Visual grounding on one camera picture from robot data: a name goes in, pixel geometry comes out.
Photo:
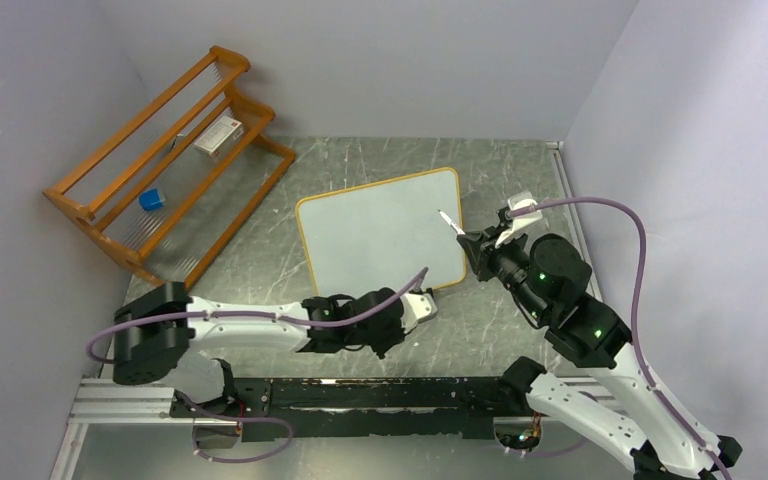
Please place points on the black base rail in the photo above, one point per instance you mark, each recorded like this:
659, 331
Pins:
320, 408

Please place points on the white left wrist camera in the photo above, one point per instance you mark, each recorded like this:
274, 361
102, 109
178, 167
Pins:
418, 307

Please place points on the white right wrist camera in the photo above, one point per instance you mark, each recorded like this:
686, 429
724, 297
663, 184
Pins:
514, 228

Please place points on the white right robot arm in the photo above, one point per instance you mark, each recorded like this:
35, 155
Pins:
547, 280

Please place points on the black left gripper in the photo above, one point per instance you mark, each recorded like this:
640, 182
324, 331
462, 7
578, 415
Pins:
398, 337

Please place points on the blue cube block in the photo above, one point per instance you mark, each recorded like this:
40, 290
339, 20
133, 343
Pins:
151, 200

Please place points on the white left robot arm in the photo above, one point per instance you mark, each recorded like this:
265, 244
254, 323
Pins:
167, 333

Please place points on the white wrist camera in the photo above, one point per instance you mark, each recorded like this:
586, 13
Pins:
418, 307
514, 228

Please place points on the yellow framed whiteboard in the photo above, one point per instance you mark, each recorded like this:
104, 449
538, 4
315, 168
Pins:
383, 233

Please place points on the white marker pen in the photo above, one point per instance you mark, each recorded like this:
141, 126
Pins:
457, 229

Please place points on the grey cardboard box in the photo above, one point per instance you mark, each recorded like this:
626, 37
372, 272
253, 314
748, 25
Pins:
215, 141

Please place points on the orange wooden rack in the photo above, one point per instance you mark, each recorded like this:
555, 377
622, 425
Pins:
207, 201

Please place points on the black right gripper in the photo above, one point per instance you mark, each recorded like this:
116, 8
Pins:
476, 243

